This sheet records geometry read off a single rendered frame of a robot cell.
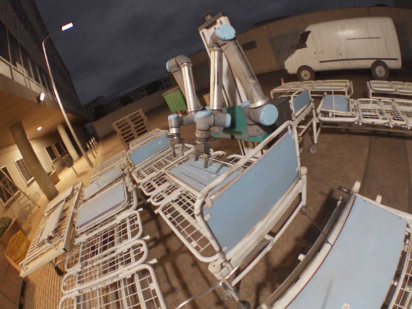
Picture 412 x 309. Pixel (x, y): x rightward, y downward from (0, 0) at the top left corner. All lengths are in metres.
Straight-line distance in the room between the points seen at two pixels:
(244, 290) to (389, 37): 8.14
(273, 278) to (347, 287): 0.71
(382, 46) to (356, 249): 7.50
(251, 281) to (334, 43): 7.63
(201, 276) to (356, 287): 1.12
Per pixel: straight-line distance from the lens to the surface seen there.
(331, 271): 0.73
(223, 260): 0.85
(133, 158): 2.52
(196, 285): 1.45
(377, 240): 0.87
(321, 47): 7.77
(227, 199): 0.67
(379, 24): 8.00
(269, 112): 1.15
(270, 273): 1.34
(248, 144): 1.84
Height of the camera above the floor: 1.25
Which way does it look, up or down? 24 degrees down
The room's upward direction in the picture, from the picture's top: 22 degrees counter-clockwise
